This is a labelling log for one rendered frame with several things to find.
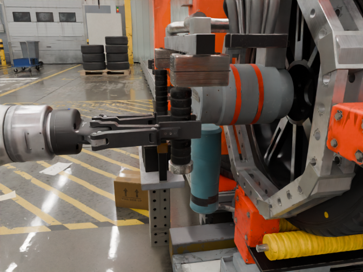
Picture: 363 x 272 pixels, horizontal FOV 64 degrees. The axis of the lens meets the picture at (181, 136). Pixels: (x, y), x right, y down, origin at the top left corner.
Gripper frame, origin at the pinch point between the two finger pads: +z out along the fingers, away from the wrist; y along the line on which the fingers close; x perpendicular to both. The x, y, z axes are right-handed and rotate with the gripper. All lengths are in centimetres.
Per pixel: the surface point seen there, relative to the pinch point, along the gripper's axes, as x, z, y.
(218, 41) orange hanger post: 14, 24, -60
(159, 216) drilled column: -66, 2, -73
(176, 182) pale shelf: -39, 7, -53
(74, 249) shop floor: -83, -40, -77
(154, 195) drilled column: -55, 0, -73
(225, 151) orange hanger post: -30, 29, -60
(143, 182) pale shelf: -38, -5, -55
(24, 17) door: 101, -436, -1323
